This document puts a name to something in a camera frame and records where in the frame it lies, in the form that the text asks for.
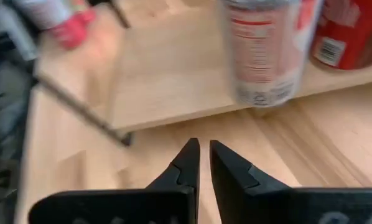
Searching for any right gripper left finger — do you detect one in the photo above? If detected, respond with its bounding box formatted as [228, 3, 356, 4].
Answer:
[27, 138, 202, 224]

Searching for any silver can with red lettering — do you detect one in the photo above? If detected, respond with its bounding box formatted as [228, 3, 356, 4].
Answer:
[218, 0, 325, 108]

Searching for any red cola can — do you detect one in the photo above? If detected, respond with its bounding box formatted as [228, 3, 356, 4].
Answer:
[309, 0, 372, 71]

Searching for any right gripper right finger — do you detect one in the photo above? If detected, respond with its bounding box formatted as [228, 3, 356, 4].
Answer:
[208, 139, 372, 224]

